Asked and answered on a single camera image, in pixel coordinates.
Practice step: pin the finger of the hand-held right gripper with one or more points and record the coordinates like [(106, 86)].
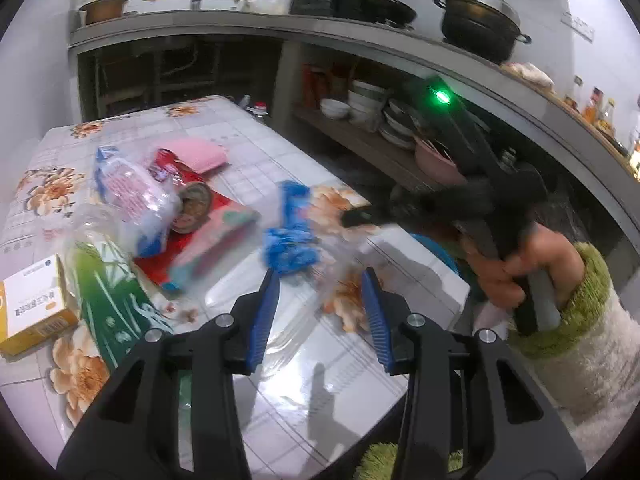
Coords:
[(365, 215)]

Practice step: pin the blue crumpled glove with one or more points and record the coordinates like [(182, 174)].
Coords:
[(292, 245)]

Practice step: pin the person's left forearm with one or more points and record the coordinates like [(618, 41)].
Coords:
[(375, 462)]

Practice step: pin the white cloth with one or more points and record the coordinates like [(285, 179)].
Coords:
[(530, 76)]

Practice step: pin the red bottles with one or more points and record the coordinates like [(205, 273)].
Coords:
[(320, 85)]

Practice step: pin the blue plastic basket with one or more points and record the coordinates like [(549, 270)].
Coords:
[(440, 255)]

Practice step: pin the black steamer pot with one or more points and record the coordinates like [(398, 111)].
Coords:
[(477, 25)]

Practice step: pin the yellow white medicine box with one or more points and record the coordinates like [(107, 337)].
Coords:
[(35, 305)]

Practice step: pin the clear plastic bag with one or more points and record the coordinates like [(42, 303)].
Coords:
[(100, 230)]

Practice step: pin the small red capped bottle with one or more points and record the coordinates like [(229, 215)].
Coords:
[(257, 107)]

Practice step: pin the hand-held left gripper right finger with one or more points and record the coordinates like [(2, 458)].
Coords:
[(375, 320)]

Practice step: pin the orange sauce bottle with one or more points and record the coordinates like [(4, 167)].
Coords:
[(592, 105)]

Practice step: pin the stack of plates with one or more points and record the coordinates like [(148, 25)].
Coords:
[(397, 127)]

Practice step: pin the grey kitchen counter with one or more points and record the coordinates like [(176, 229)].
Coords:
[(350, 35)]

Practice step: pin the pink plastic basin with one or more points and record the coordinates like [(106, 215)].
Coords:
[(440, 162)]

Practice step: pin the white bowl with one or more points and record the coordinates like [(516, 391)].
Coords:
[(334, 109)]

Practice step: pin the person's right forearm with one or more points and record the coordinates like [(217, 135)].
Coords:
[(600, 360)]

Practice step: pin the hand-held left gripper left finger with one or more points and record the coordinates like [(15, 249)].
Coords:
[(262, 320)]

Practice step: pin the pink packet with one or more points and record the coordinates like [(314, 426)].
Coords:
[(200, 155)]

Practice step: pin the person's right hand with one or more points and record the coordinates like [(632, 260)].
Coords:
[(555, 260)]

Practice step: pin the clear seasoning bottle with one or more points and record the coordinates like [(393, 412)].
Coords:
[(607, 116)]

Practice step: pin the wooden shelf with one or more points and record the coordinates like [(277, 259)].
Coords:
[(360, 140)]

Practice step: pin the stack of bowls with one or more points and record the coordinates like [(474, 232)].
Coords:
[(367, 102)]

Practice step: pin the clear plastic wrapper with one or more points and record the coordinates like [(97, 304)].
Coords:
[(345, 260)]

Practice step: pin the blue white tissue packet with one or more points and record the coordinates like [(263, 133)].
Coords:
[(130, 190)]

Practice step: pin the green plastic packet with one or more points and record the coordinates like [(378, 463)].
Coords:
[(115, 305)]

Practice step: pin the white wall outlet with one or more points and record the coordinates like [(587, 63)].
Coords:
[(577, 26)]

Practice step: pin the black wok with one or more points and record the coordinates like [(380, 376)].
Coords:
[(385, 7)]

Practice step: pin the copper metal pot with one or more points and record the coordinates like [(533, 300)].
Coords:
[(105, 7)]

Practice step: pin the red snack bag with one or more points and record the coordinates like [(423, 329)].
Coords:
[(220, 245)]

